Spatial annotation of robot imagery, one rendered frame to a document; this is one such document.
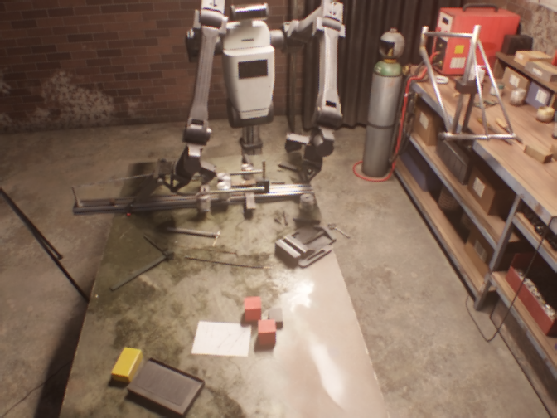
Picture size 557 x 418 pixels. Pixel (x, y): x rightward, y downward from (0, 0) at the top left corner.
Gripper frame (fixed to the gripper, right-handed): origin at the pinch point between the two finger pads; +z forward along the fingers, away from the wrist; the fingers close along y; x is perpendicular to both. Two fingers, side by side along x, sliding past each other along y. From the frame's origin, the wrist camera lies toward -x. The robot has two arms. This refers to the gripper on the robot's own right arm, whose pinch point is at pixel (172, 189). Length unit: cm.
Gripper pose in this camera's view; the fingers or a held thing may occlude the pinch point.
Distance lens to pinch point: 161.1
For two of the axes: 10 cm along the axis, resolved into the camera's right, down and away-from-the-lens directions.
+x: -8.6, -3.4, -3.8
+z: -5.0, 7.4, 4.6
